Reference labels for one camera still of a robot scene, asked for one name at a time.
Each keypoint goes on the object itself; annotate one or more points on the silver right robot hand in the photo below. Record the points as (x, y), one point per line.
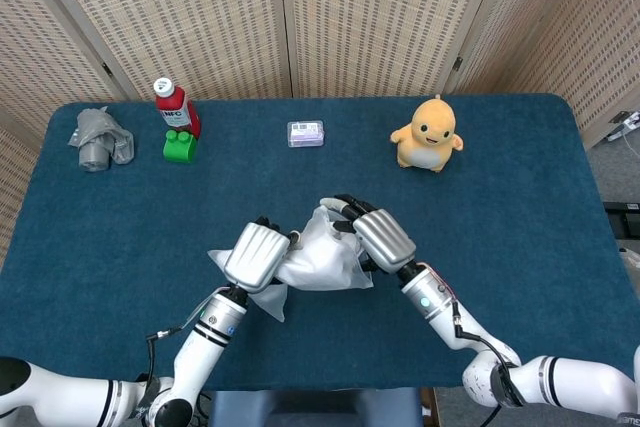
(385, 242)

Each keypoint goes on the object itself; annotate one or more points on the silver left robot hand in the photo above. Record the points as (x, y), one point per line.
(255, 257)

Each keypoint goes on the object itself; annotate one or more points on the white cloth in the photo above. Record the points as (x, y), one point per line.
(320, 262)

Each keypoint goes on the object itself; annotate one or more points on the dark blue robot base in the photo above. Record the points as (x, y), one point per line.
(310, 409)

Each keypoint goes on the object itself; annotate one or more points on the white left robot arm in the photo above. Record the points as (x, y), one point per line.
(195, 362)

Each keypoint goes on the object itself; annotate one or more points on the orange plush dinosaur toy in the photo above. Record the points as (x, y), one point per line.
(425, 147)

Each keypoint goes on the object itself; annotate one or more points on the teal tablecloth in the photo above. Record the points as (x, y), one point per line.
(150, 227)

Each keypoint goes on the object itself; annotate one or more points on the green toy building brick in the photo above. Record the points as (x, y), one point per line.
(179, 149)

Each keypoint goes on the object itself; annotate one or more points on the small clear purple box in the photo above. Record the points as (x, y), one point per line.
(305, 134)

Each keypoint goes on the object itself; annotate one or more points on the red NFC juice bottle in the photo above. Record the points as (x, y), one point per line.
(175, 109)

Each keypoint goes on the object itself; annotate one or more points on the woven folding screen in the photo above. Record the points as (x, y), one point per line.
(350, 22)

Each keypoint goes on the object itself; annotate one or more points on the black equipment box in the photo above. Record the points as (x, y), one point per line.
(625, 219)

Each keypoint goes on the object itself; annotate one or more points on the white power strip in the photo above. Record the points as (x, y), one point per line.
(631, 121)

